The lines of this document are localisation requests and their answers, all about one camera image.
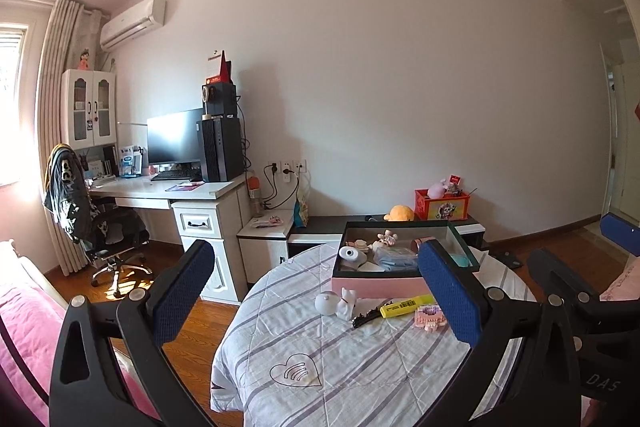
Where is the red cartoon storage crate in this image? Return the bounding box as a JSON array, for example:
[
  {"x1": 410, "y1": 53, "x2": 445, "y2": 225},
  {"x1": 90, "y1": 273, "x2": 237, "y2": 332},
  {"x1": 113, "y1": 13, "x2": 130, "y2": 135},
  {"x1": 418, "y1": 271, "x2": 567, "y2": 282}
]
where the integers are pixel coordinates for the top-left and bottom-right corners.
[{"x1": 414, "y1": 190, "x2": 471, "y2": 221}]

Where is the white glass door cabinet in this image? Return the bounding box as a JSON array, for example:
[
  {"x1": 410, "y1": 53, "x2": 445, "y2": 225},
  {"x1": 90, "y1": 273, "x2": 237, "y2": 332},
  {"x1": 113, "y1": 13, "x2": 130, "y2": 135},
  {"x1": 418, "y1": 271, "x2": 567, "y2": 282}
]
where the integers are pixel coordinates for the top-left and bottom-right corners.
[{"x1": 61, "y1": 69, "x2": 116, "y2": 150}]

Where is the black office chair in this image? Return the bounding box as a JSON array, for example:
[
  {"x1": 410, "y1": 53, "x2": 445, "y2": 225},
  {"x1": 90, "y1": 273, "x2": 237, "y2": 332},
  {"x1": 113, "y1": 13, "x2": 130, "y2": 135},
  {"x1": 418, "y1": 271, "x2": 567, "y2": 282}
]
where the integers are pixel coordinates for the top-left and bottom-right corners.
[{"x1": 43, "y1": 143, "x2": 153, "y2": 299}]

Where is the white camera plug device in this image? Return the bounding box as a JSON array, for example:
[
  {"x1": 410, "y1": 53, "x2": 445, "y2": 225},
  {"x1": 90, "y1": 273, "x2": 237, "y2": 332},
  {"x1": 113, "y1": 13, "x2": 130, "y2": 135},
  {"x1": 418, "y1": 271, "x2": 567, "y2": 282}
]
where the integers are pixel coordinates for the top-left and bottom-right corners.
[{"x1": 338, "y1": 246, "x2": 368, "y2": 271}]

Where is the clear floss pick box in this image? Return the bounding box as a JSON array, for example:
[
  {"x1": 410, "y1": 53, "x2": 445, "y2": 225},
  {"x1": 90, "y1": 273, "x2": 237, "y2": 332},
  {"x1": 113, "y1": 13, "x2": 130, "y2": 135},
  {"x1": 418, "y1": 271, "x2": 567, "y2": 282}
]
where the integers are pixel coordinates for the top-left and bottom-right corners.
[{"x1": 373, "y1": 247, "x2": 418, "y2": 272}]

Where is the white air conditioner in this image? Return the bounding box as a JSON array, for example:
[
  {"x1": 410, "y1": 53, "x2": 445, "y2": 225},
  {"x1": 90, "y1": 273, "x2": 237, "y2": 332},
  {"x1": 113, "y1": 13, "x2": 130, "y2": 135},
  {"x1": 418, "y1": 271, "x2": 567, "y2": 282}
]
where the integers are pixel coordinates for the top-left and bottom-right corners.
[{"x1": 100, "y1": 0, "x2": 166, "y2": 52}]

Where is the pink storage box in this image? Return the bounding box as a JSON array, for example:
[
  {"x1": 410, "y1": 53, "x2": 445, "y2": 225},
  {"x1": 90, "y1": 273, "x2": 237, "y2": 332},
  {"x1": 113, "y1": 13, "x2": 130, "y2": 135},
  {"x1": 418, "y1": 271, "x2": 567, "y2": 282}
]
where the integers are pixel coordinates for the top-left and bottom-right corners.
[{"x1": 331, "y1": 220, "x2": 480, "y2": 299}]

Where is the snack bag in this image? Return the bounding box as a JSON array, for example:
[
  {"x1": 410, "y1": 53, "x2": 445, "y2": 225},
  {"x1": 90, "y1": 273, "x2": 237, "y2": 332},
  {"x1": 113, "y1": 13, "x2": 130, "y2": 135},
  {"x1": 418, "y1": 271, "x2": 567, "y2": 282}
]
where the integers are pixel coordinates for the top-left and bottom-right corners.
[{"x1": 293, "y1": 195, "x2": 309, "y2": 229}]

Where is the pink pig plush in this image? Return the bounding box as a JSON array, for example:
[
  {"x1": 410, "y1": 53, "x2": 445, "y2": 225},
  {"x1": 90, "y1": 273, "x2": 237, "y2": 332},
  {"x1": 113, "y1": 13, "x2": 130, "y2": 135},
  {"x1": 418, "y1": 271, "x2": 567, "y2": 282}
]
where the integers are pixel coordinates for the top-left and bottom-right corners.
[{"x1": 426, "y1": 179, "x2": 448, "y2": 199}]

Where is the striped white quilt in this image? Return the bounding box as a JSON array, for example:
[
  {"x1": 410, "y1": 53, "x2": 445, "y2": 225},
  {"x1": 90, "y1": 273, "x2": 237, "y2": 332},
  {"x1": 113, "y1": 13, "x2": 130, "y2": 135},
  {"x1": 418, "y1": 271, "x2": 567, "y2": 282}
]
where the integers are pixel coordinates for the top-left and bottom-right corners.
[{"x1": 209, "y1": 241, "x2": 539, "y2": 427}]

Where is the black bathroom scale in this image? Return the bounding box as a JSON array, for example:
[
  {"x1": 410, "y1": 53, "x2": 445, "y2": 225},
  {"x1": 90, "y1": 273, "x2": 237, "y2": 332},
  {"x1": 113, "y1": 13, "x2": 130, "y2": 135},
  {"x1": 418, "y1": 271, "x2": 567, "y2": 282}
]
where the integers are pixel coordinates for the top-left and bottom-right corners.
[{"x1": 497, "y1": 251, "x2": 523, "y2": 271}]

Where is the black speaker box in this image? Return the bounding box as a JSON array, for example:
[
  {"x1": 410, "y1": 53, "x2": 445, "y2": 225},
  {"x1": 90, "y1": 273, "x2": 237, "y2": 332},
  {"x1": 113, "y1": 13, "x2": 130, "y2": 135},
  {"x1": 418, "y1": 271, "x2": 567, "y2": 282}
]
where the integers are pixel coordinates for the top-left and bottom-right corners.
[{"x1": 202, "y1": 82, "x2": 238, "y2": 117}]

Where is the pink bedding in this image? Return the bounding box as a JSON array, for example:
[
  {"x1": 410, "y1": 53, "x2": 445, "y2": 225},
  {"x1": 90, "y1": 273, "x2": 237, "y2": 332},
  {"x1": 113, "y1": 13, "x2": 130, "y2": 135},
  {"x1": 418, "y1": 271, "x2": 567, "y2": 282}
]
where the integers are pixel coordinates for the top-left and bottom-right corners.
[{"x1": 0, "y1": 238, "x2": 162, "y2": 427}]

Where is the rose gold cylinder case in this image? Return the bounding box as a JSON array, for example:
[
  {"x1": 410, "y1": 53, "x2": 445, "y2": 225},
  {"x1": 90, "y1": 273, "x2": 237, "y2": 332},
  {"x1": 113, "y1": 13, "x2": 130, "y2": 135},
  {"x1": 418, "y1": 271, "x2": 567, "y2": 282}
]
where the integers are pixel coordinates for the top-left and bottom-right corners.
[{"x1": 410, "y1": 236, "x2": 435, "y2": 254}]

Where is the white side cabinet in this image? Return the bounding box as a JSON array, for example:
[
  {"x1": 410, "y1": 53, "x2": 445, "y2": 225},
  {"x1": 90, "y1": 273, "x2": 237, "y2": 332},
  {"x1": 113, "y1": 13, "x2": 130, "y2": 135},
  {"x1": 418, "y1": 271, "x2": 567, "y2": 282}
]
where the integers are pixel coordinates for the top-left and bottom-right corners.
[{"x1": 236, "y1": 210, "x2": 293, "y2": 284}]

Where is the pink block toy figure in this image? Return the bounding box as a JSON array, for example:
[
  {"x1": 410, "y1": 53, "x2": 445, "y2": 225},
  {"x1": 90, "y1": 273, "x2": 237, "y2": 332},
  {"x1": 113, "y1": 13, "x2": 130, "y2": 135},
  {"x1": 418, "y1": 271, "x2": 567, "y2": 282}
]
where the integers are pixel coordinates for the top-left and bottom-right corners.
[{"x1": 413, "y1": 305, "x2": 448, "y2": 333}]

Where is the black computer tower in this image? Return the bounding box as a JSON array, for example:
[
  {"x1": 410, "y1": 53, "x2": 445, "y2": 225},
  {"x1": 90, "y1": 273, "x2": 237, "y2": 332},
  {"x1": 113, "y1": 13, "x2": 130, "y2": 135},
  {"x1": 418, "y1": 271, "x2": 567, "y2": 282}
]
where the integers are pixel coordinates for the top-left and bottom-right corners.
[{"x1": 196, "y1": 115, "x2": 244, "y2": 182}]

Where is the black hair clip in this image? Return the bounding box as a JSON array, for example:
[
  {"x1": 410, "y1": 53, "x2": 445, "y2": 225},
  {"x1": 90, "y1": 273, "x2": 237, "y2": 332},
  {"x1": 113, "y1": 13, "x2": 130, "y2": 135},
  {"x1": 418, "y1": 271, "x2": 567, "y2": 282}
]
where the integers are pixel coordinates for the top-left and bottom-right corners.
[{"x1": 352, "y1": 308, "x2": 383, "y2": 329}]

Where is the yellow highlighter marker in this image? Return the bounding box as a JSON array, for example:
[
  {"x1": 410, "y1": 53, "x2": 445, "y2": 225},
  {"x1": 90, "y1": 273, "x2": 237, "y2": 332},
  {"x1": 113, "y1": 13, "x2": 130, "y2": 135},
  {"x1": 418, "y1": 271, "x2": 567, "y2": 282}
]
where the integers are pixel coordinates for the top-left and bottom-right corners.
[{"x1": 378, "y1": 294, "x2": 436, "y2": 319}]

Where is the teal oval clear case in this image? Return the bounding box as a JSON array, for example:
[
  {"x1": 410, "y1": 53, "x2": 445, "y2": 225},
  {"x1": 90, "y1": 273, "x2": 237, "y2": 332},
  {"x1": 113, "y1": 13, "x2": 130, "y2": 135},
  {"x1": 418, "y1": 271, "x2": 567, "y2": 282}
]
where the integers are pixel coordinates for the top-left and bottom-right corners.
[{"x1": 451, "y1": 254, "x2": 472, "y2": 268}]

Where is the orange octopus plush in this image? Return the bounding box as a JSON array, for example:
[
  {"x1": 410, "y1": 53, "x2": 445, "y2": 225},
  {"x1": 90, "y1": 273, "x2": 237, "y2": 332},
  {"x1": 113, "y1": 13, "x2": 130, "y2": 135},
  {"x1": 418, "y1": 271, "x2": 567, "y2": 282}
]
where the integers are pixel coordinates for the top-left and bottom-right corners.
[{"x1": 384, "y1": 205, "x2": 414, "y2": 222}]

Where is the white computer desk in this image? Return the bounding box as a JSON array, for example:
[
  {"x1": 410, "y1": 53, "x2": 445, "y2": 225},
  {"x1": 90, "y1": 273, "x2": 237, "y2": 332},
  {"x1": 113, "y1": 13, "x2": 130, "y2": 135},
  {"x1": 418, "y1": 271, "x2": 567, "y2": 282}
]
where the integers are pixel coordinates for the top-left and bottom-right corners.
[{"x1": 90, "y1": 176, "x2": 250, "y2": 306}]

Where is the computer monitor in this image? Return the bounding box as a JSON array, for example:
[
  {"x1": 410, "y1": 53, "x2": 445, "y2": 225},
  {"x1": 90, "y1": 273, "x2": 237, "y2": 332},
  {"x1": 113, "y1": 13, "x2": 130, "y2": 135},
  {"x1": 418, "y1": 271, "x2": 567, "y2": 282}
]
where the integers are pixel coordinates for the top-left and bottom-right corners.
[{"x1": 146, "y1": 108, "x2": 203, "y2": 165}]

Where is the baby doll figurine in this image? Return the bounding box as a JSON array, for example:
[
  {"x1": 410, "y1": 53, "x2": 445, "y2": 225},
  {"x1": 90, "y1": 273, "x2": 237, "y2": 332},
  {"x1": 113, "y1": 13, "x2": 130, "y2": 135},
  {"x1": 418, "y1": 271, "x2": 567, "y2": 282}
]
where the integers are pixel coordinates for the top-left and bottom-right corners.
[{"x1": 369, "y1": 230, "x2": 398, "y2": 253}]

